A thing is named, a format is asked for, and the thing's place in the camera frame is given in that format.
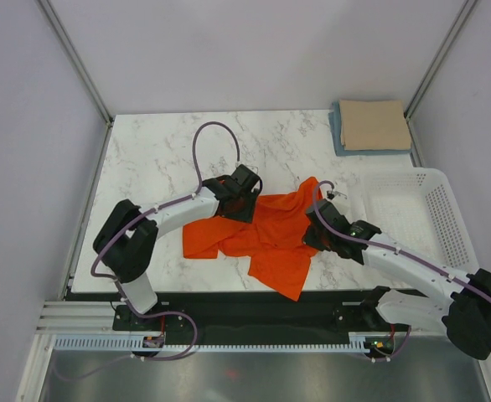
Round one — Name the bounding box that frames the white plastic basket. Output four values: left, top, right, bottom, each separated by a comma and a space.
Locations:
361, 167, 479, 274

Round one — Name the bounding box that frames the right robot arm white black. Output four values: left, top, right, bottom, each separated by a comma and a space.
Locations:
303, 198, 491, 360

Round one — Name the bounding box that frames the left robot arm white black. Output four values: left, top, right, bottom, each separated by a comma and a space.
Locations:
91, 164, 263, 329

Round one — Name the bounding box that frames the right aluminium frame post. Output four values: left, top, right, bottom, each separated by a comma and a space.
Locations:
404, 0, 479, 122

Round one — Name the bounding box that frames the aluminium frame post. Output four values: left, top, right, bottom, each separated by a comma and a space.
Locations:
35, 0, 114, 126
404, 0, 479, 122

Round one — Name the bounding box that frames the folded beige t shirt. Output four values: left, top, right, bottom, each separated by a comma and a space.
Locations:
339, 100, 411, 151

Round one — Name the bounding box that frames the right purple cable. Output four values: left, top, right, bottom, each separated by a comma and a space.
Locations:
314, 179, 491, 348

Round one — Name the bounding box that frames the orange t shirt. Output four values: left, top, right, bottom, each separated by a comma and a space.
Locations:
183, 177, 321, 302

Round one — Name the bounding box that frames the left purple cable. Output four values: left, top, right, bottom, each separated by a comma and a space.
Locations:
90, 121, 242, 319

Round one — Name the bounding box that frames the white slotted cable duct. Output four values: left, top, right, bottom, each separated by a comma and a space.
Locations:
53, 332, 387, 353

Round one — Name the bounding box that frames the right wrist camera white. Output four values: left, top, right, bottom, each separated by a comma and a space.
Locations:
326, 189, 349, 201

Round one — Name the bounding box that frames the purple cable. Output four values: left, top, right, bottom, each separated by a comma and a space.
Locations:
314, 179, 491, 348
90, 121, 242, 319

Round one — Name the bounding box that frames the left aluminium frame post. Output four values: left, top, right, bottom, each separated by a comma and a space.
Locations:
35, 0, 114, 126

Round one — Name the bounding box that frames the folded blue t shirt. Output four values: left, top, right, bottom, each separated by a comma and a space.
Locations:
328, 101, 411, 157

